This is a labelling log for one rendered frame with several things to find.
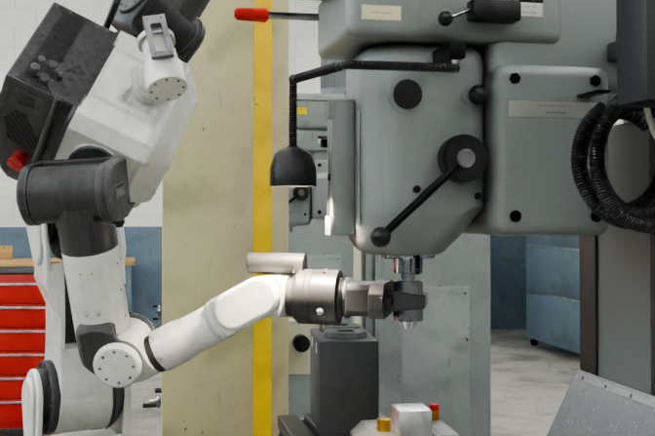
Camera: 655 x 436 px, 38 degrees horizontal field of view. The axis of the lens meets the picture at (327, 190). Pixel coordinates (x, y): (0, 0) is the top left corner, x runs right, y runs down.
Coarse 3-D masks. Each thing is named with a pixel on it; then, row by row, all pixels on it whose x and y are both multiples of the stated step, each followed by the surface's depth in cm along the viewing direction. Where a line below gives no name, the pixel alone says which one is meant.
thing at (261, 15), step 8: (240, 8) 155; (248, 8) 156; (256, 8) 156; (264, 8) 156; (240, 16) 155; (248, 16) 155; (256, 16) 155; (264, 16) 156; (272, 16) 156; (280, 16) 157; (288, 16) 157; (296, 16) 157; (304, 16) 157; (312, 16) 158
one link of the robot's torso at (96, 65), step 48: (48, 48) 159; (96, 48) 163; (0, 96) 156; (48, 96) 153; (96, 96) 157; (144, 96) 159; (192, 96) 170; (0, 144) 165; (48, 144) 162; (96, 144) 155; (144, 144) 156; (144, 192) 164
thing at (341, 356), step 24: (312, 336) 205; (336, 336) 192; (360, 336) 193; (312, 360) 205; (336, 360) 190; (360, 360) 190; (312, 384) 205; (336, 384) 190; (360, 384) 190; (312, 408) 205; (336, 408) 190; (360, 408) 190; (336, 432) 189
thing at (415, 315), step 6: (396, 288) 149; (402, 288) 148; (408, 288) 148; (414, 288) 148; (420, 288) 149; (420, 294) 149; (396, 312) 149; (402, 312) 148; (408, 312) 148; (414, 312) 148; (420, 312) 149; (396, 318) 149; (402, 318) 148; (408, 318) 148; (414, 318) 148; (420, 318) 149
